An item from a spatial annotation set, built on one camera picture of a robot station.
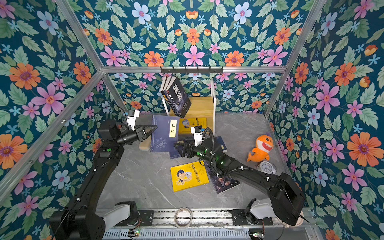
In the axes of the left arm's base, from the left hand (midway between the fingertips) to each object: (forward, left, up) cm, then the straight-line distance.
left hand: (156, 124), depth 67 cm
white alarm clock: (-10, -59, -32) cm, 68 cm away
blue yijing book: (-1, -4, -6) cm, 7 cm away
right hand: (-5, -10, -7) cm, 14 cm away
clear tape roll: (-33, -5, -35) cm, 48 cm away
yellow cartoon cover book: (-12, -12, -34) cm, 38 cm away
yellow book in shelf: (+26, -10, -31) cm, 41 cm away
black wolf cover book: (+23, -9, -5) cm, 25 cm away
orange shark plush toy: (+2, -60, -26) cm, 66 cm away
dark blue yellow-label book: (+2, -4, -33) cm, 34 cm away
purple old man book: (-18, -30, -34) cm, 49 cm away
